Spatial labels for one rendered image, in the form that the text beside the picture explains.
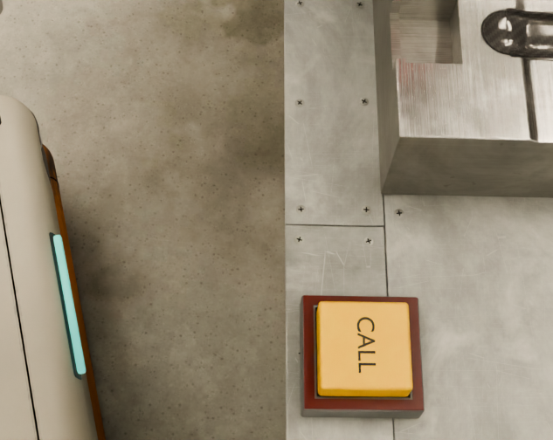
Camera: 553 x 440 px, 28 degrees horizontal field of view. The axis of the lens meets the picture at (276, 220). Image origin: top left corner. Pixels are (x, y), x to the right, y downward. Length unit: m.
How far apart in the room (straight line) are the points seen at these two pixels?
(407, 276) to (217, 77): 1.03
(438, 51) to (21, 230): 0.71
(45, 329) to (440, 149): 0.69
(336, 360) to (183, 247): 0.94
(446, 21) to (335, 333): 0.24
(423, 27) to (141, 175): 0.95
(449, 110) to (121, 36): 1.14
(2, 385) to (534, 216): 0.70
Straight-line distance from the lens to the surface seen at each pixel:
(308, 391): 0.72
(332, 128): 0.82
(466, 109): 0.74
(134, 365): 1.58
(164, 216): 1.66
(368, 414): 0.73
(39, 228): 1.38
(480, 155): 0.75
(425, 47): 0.79
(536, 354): 0.78
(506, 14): 0.79
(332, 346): 0.72
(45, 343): 1.31
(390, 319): 0.73
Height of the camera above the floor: 1.52
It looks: 66 degrees down
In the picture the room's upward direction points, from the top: 7 degrees clockwise
